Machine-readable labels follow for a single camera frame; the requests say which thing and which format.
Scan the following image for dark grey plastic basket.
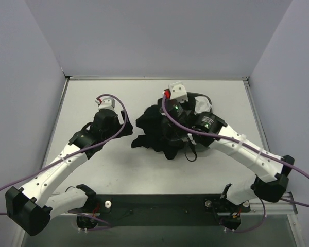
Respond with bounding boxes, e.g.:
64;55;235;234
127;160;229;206
185;91;214;152

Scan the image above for black t shirt pile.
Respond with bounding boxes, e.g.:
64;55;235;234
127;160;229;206
130;96;212;161

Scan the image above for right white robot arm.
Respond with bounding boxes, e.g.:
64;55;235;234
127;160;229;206
159;100;294;205

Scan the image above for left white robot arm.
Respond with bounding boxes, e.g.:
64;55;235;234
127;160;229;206
5;108;132;236

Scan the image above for white t shirt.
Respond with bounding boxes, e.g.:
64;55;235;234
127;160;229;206
194;96;212;114

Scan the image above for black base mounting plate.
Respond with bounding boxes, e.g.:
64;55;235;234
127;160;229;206
76;194;242;230

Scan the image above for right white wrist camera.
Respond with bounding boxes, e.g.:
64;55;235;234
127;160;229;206
163;81;188;103

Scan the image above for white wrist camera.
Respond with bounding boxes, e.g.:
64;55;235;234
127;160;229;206
163;81;188;103
95;97;115;111

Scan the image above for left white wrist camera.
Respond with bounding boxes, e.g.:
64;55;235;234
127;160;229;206
95;97;115;111

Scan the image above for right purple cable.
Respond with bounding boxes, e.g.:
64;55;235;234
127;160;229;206
161;95;309;208

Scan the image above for purple cable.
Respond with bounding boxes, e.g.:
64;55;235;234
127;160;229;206
0;94;129;215
161;95;309;208

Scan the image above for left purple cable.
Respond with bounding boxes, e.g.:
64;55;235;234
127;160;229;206
0;94;129;215

